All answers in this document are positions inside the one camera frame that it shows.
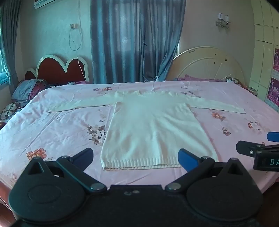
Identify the cream towel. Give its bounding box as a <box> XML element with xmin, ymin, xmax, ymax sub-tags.
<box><xmin>47</xmin><ymin>90</ymin><xmax>247</xmax><ymax>171</ymax></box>

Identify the small pink poster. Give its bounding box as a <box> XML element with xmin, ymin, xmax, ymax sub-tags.
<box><xmin>273</xmin><ymin>48</ymin><xmax>279</xmax><ymax>72</ymax></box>

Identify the red heart-shaped headboard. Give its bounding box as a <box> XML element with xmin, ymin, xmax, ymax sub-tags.
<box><xmin>24</xmin><ymin>54</ymin><xmax>90</xmax><ymax>85</ymax></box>

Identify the blue pillow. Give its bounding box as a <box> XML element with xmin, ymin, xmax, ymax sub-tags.
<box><xmin>12</xmin><ymin>79</ymin><xmax>47</xmax><ymax>101</ymax></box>

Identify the diamond-patterned pillow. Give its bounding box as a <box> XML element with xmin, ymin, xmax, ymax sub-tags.
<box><xmin>0</xmin><ymin>101</ymin><xmax>22</xmax><ymax>120</ymax></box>

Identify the narrow blue-grey curtain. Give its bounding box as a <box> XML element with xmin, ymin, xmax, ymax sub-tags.
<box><xmin>0</xmin><ymin>0</ymin><xmax>22</xmax><ymax>88</ymax></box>

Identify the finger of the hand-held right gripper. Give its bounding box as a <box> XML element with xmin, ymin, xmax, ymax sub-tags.
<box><xmin>267</xmin><ymin>131</ymin><xmax>279</xmax><ymax>142</ymax></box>
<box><xmin>236</xmin><ymin>140</ymin><xmax>279</xmax><ymax>157</ymax></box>

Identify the window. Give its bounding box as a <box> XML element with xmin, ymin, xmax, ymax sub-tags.
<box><xmin>0</xmin><ymin>51</ymin><xmax>10</xmax><ymax>84</ymax></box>

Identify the white hanging cable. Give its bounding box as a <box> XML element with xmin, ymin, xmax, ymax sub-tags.
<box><xmin>69</xmin><ymin>0</ymin><xmax>84</xmax><ymax>52</ymax></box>

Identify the cream round headboard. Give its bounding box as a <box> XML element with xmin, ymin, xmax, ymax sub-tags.
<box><xmin>167</xmin><ymin>46</ymin><xmax>246</xmax><ymax>84</ymax></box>

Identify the thin cable on headboard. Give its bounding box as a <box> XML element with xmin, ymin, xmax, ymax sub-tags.
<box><xmin>77</xmin><ymin>56</ymin><xmax>87</xmax><ymax>82</ymax></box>

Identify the white air conditioner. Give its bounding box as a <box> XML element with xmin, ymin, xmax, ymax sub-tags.
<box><xmin>34</xmin><ymin>0</ymin><xmax>57</xmax><ymax>9</ymax></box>

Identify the wide blue-grey curtain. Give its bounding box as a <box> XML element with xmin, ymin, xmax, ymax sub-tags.
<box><xmin>90</xmin><ymin>0</ymin><xmax>186</xmax><ymax>83</ymax></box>

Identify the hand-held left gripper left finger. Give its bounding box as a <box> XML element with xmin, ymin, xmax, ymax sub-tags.
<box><xmin>21</xmin><ymin>148</ymin><xmax>107</xmax><ymax>194</ymax></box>

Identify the pink pillow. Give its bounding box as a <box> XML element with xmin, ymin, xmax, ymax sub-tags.
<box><xmin>178</xmin><ymin>75</ymin><xmax>227</xmax><ymax>82</ymax></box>

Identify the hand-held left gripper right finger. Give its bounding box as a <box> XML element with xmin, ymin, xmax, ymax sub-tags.
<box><xmin>164</xmin><ymin>148</ymin><xmax>251</xmax><ymax>193</ymax></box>

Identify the cream wardrobe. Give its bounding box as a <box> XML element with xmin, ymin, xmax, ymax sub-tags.
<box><xmin>248</xmin><ymin>0</ymin><xmax>279</xmax><ymax>106</ymax></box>

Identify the pink floral bed sheet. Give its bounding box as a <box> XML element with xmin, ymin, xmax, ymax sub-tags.
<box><xmin>0</xmin><ymin>80</ymin><xmax>279</xmax><ymax>197</ymax></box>

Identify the small patterned cushion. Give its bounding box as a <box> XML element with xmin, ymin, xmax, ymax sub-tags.
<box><xmin>225</xmin><ymin>76</ymin><xmax>247</xmax><ymax>88</ymax></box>

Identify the large pink poster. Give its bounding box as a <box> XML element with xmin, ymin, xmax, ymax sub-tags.
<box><xmin>267</xmin><ymin>77</ymin><xmax>279</xmax><ymax>107</ymax></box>

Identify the crystal wall lamp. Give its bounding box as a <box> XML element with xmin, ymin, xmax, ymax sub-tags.
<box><xmin>215</xmin><ymin>13</ymin><xmax>231</xmax><ymax>28</ymax></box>

